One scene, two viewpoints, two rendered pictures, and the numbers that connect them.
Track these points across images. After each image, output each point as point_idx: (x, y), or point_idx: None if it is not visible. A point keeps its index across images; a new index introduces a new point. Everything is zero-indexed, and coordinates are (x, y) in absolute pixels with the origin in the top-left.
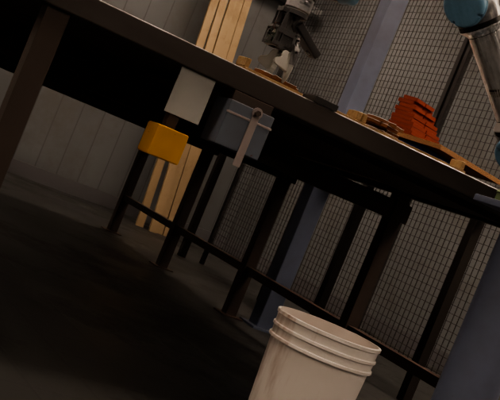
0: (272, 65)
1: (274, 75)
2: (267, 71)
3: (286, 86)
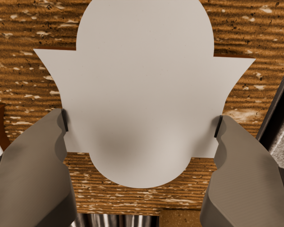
0: (61, 159)
1: (206, 157)
2: (180, 172)
3: (263, 118)
